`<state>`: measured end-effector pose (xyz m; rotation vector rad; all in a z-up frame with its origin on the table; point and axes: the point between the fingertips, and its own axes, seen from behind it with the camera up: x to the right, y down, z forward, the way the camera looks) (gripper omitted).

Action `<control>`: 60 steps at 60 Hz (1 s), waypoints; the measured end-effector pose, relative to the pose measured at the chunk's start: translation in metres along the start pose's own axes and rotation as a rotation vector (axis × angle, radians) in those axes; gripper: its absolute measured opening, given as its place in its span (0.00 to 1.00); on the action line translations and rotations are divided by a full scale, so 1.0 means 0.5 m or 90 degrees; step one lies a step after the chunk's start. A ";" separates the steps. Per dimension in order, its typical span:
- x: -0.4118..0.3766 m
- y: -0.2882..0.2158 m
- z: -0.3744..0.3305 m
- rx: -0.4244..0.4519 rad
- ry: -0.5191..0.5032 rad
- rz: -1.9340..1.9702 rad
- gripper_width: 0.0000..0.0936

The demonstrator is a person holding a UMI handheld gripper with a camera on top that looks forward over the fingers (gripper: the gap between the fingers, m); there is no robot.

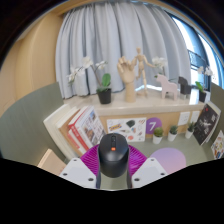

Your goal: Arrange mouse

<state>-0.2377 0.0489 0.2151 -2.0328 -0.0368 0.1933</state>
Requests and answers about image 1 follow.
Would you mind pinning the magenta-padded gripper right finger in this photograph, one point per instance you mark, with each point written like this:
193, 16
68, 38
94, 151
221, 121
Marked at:
148, 171

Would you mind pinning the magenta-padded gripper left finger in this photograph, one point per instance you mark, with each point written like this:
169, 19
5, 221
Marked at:
76, 171

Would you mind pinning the black computer mouse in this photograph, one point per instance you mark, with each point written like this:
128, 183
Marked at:
113, 160

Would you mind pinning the purple mouse pad, wrist rest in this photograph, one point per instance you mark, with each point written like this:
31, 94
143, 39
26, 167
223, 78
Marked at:
170, 158

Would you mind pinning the beige book, red lettering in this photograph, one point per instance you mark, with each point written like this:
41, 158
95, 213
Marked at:
51, 163

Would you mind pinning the small plant, white pot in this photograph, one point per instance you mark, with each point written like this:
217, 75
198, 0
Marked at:
189, 134
157, 139
172, 136

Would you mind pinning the brown kraft-cover book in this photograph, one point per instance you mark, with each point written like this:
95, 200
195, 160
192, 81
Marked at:
65, 133

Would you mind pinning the white book, photo cover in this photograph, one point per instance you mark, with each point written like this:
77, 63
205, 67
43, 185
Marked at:
91, 128

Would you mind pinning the round purple number sign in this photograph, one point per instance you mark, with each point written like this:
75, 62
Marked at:
153, 126

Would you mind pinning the white illustrated sticker sheet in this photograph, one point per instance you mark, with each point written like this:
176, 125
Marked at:
128, 128

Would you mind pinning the wooden desk shelf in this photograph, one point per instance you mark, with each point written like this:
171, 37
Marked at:
150, 106

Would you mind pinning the grey-green desk partition panel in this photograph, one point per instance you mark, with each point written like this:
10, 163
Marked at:
218, 95
23, 130

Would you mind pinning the black-cover book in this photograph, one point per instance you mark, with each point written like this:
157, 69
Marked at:
205, 125

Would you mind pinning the colourful illustrated card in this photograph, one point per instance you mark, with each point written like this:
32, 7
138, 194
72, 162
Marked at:
218, 146

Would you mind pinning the white orchid, black pot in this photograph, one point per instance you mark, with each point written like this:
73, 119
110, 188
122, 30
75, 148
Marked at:
202, 96
104, 96

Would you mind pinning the pink wooden horse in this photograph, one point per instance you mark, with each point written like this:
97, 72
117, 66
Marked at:
166, 86

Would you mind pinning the black wooden horse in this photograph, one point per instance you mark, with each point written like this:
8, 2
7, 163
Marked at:
185, 85

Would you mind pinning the wooden hand model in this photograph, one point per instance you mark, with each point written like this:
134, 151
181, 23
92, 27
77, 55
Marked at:
127, 76

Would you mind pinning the white orchid plant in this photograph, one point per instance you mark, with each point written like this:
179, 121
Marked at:
160, 61

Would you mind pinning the grey curtain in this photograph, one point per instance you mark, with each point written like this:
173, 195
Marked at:
110, 33

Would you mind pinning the white wall socket plate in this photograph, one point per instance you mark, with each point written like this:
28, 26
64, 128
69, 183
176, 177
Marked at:
194, 117
183, 118

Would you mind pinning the window with dark frame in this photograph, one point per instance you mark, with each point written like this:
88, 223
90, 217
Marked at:
200, 43

